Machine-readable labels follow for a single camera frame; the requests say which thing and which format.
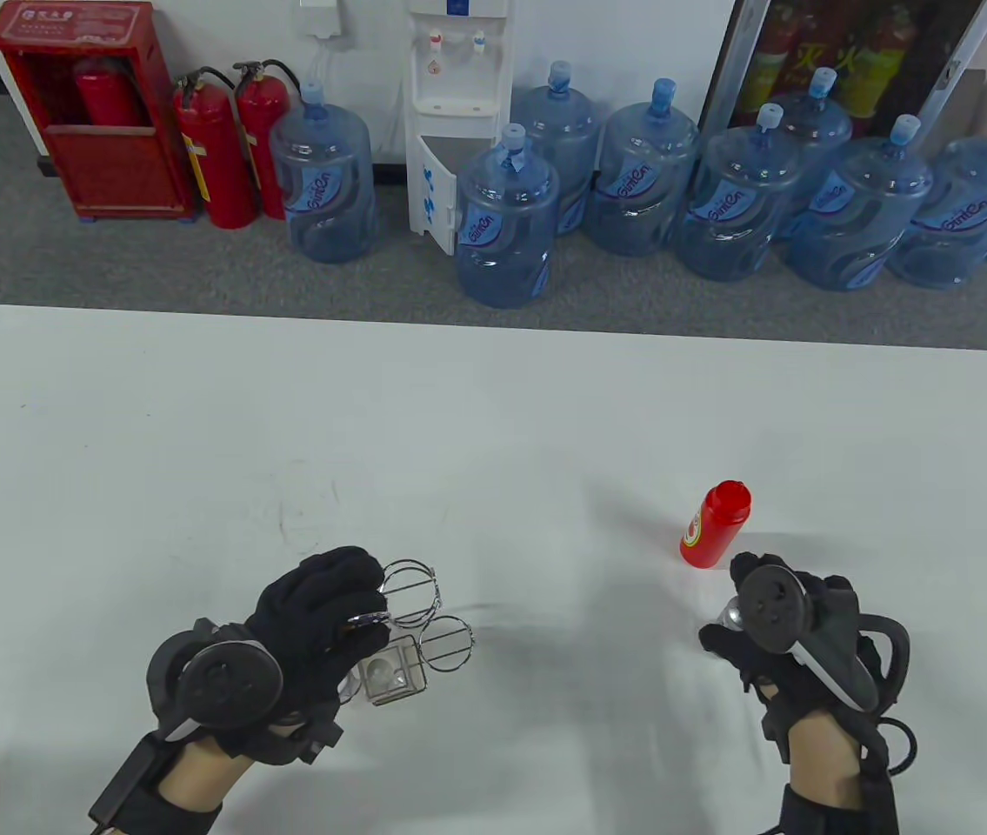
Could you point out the person's right hand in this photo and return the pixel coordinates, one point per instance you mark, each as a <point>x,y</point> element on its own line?
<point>728,648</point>

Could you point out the person's left hand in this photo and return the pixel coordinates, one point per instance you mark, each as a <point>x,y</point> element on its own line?
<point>319,609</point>

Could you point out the glass pepper seasoning bottle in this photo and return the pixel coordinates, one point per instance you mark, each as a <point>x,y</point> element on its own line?
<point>728,613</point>

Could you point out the clear oil seasoning bottle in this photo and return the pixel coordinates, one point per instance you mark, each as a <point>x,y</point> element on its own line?
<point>384,670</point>

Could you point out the red ketchup seasoning bottle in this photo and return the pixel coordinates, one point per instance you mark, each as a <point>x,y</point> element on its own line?
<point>713,526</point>

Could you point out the person's right forearm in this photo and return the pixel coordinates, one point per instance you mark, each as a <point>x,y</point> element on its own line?
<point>819,752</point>

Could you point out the person's left forearm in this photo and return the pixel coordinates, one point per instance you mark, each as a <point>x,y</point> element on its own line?
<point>197,774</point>

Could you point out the black right hand controller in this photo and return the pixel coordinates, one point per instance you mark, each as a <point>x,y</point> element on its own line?
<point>771,609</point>

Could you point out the row of blue water jugs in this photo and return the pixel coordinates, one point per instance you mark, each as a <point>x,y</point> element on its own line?
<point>508,222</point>

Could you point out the red fire extinguisher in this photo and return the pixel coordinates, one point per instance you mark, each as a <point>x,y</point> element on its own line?
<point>260,130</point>
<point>219,165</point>
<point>110,96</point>

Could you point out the red fire extinguisher cabinet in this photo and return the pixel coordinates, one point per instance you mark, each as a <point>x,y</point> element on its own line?
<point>110,165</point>

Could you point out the white water dispenser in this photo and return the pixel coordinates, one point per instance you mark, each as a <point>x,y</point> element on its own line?
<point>450,61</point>

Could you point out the glass door panel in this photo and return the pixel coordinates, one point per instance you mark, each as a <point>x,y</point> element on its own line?
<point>867,52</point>

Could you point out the white wall box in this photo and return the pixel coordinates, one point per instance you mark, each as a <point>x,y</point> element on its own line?
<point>319,17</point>

